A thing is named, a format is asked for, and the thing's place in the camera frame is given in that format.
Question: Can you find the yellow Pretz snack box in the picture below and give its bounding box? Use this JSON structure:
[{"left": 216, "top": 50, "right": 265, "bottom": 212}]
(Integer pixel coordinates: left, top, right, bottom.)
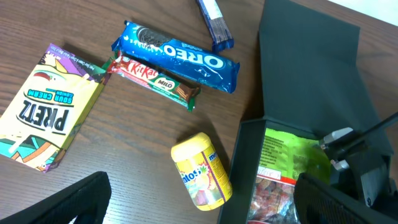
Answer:
[{"left": 1, "top": 44, "right": 110, "bottom": 172}]

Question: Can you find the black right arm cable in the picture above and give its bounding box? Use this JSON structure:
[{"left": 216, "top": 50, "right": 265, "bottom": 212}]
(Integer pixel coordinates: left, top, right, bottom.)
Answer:
[{"left": 338, "top": 111, "right": 398, "bottom": 150}]

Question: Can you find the green gummy candy bag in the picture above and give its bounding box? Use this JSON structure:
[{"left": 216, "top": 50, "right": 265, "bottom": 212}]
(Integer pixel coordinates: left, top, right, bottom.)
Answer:
[{"left": 248, "top": 128, "right": 330, "bottom": 224}]

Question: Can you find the dark green box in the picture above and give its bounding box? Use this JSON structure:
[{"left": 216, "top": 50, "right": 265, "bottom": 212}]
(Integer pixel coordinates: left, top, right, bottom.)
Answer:
[{"left": 218, "top": 1, "right": 397, "bottom": 223}]

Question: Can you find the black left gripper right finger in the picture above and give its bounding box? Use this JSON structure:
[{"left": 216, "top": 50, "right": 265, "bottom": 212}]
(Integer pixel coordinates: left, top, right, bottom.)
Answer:
[{"left": 294, "top": 173, "right": 397, "bottom": 224}]

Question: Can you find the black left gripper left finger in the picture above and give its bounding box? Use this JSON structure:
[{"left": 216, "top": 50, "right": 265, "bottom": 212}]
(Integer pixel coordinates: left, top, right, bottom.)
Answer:
[{"left": 1, "top": 171, "right": 111, "bottom": 224}]

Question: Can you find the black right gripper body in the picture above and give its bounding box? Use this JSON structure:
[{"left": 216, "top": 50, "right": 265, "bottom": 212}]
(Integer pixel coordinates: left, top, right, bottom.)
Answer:
[{"left": 320, "top": 128, "right": 397, "bottom": 218}]

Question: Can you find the yellow Mentos bottle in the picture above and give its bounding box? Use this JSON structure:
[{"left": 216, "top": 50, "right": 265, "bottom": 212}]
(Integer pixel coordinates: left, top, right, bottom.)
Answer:
[{"left": 171, "top": 132, "right": 233, "bottom": 211}]

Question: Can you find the blue Oreo cookie pack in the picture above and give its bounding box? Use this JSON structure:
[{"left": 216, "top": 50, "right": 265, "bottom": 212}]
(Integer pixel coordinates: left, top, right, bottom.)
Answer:
[{"left": 111, "top": 21, "right": 240, "bottom": 93}]

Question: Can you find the red KitKat Milo bar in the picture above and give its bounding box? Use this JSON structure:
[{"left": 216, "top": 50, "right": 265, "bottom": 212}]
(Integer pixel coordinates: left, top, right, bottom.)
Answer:
[{"left": 103, "top": 51, "right": 201, "bottom": 112}]

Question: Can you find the dark blue chocolate bar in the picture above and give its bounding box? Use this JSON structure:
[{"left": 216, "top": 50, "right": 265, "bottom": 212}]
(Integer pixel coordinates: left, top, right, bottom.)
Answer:
[{"left": 196, "top": 0, "right": 234, "bottom": 53}]

